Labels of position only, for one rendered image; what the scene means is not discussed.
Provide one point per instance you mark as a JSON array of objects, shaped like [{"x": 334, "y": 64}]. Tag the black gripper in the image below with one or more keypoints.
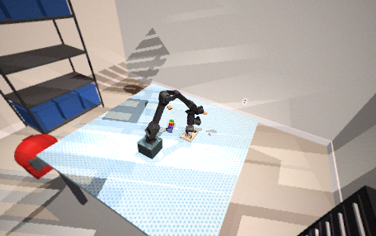
[{"x": 190, "y": 127}]

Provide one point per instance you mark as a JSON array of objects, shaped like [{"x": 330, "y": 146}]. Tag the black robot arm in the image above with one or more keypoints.
[{"x": 163, "y": 100}]

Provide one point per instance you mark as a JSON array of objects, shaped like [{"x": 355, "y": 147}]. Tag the beige rectangular tray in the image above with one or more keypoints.
[{"x": 187, "y": 137}]

